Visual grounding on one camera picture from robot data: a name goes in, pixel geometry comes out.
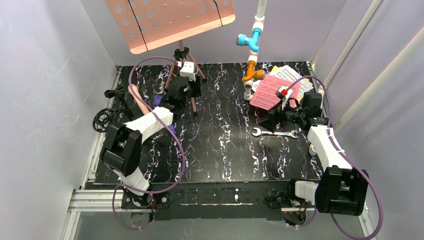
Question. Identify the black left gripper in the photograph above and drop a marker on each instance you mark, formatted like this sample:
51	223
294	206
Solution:
194	88

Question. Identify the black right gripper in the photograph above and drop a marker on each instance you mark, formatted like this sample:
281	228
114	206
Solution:
276	116

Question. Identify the pink sheet music page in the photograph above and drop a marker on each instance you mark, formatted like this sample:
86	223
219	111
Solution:
265	95

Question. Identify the yellow sheet music page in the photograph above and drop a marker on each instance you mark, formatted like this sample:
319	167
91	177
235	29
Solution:
286	73

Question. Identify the pink microphone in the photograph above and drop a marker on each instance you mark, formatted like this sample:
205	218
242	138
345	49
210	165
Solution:
134	91

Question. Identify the black round-base mic stand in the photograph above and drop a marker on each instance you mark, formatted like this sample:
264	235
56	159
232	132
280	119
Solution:
119	93

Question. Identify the black tripod mic stand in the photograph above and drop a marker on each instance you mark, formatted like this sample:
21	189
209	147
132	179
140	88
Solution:
106	119

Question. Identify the sheet music book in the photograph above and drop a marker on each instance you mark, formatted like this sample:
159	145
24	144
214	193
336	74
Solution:
305	86

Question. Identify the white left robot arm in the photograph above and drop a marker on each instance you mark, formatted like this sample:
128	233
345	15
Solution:
121	149

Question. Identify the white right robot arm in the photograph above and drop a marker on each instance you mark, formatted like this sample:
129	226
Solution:
341	189

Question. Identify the silver open-end wrench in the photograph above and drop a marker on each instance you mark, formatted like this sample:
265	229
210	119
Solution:
256	132

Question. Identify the orange pipe valve fitting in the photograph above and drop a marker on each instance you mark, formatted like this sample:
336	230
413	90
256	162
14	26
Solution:
251	73

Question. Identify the pink tripod music stand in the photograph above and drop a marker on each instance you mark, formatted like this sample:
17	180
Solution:
149	24

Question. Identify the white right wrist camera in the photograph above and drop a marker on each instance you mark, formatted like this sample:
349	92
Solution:
284	93

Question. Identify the white PVC pipe frame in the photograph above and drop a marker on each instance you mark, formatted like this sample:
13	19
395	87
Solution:
291	101

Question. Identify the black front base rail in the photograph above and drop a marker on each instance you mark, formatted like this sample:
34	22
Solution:
263	199

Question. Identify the white wall pipe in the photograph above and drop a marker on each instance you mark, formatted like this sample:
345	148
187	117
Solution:
374	5

